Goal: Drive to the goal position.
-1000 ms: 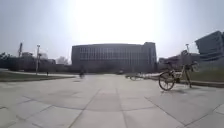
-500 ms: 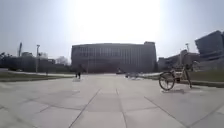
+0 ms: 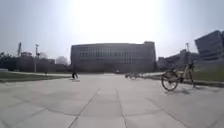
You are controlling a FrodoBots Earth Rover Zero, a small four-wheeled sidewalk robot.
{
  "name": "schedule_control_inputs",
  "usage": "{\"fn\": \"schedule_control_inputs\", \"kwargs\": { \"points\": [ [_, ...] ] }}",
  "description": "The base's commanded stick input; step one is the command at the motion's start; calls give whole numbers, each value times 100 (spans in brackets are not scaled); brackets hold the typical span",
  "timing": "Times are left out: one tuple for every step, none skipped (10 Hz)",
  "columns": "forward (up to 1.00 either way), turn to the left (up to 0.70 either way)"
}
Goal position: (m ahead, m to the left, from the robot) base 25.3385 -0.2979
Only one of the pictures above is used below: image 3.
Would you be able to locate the low grey building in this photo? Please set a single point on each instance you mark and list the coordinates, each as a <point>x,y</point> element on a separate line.
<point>176,60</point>

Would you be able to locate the grey paved plaza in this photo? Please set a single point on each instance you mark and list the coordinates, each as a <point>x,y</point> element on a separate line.
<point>100,100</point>

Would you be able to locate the large dark wide building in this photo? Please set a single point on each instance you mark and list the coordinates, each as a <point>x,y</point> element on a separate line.
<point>113,56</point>

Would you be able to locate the grass strip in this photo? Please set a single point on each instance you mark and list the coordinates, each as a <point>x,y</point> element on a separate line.
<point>20,76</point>
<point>208,75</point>

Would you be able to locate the dark glass building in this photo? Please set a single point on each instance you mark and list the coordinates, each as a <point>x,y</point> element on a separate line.
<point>210,45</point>

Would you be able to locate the person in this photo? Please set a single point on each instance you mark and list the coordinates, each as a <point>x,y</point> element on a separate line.
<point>74,73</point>

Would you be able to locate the pole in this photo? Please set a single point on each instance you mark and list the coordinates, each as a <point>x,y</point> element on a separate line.
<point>36,58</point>

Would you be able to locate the yellow bicycle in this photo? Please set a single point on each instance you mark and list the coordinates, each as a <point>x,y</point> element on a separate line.
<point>175,77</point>

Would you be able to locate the row of dark trees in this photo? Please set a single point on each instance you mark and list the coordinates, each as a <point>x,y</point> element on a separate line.
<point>20,63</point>

